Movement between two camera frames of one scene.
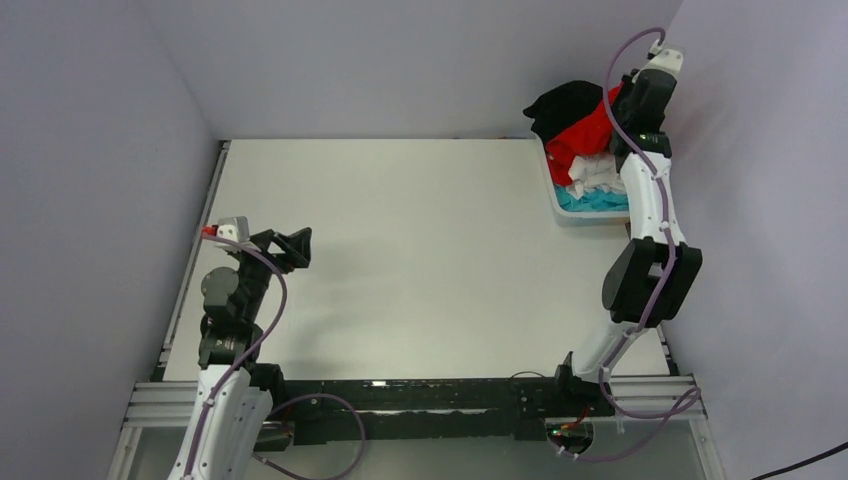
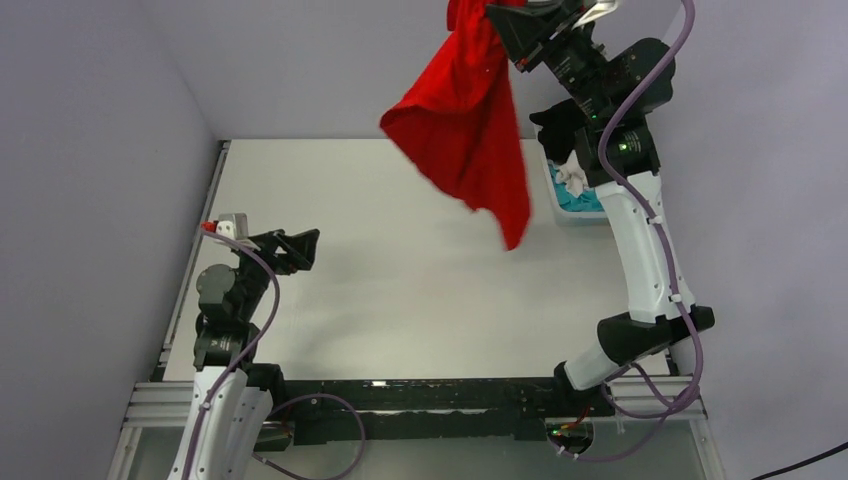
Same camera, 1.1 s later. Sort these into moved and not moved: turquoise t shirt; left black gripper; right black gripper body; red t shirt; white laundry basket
Moved: right black gripper body; red t shirt
Not moved: white laundry basket; turquoise t shirt; left black gripper
